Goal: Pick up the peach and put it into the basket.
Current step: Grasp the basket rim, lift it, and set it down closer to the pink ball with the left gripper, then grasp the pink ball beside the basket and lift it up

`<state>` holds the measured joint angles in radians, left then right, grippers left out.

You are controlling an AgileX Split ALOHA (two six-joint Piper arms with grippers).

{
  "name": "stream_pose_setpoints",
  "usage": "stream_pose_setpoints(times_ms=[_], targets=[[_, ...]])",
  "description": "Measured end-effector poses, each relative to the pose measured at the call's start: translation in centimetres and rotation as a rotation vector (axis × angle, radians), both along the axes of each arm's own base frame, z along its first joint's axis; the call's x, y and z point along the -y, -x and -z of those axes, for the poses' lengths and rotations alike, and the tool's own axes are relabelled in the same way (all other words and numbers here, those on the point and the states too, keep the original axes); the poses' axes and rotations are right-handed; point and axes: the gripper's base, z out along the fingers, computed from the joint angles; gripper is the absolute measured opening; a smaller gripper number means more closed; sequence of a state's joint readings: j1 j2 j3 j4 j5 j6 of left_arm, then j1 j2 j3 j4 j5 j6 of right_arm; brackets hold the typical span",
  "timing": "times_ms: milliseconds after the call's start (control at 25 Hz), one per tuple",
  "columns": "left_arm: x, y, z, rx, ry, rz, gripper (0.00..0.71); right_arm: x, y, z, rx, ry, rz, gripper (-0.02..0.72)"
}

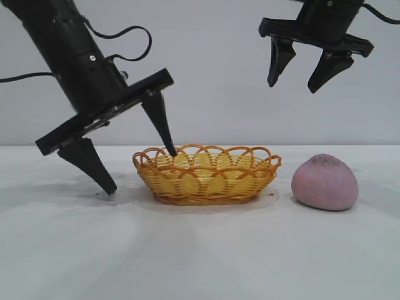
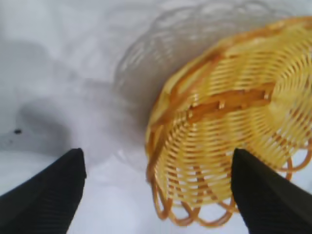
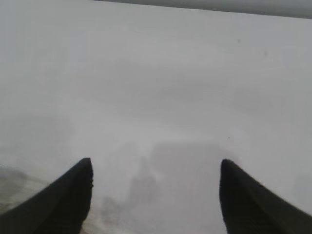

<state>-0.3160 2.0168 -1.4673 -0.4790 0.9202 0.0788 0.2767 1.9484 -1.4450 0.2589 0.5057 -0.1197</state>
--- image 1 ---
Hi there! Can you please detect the pink fuzzy peach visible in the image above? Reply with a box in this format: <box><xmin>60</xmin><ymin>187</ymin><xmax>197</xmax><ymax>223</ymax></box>
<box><xmin>291</xmin><ymin>152</ymin><xmax>359</xmax><ymax>212</ymax></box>

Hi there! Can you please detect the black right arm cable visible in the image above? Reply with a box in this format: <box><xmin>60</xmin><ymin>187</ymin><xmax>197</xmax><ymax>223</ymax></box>
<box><xmin>361</xmin><ymin>1</ymin><xmax>400</xmax><ymax>24</ymax></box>

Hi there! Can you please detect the black straight arm cable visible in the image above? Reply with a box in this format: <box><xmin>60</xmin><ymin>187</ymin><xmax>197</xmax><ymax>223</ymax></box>
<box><xmin>0</xmin><ymin>72</ymin><xmax>54</xmax><ymax>84</ymax></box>

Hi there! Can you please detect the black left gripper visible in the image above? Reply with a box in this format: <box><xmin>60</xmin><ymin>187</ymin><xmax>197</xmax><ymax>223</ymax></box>
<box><xmin>34</xmin><ymin>46</ymin><xmax>179</xmax><ymax>197</ymax></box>

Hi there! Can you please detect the yellow woven plastic basket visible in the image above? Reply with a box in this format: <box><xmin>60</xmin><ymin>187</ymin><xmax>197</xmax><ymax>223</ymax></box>
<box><xmin>132</xmin><ymin>142</ymin><xmax>283</xmax><ymax>208</ymax></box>

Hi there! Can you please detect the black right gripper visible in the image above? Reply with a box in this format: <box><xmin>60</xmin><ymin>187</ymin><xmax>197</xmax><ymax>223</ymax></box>
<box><xmin>258</xmin><ymin>0</ymin><xmax>375</xmax><ymax>94</ymax></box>

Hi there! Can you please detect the black looping arm cable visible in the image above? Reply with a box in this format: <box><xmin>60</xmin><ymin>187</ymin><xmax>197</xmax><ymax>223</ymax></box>
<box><xmin>81</xmin><ymin>13</ymin><xmax>153</xmax><ymax>62</ymax></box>

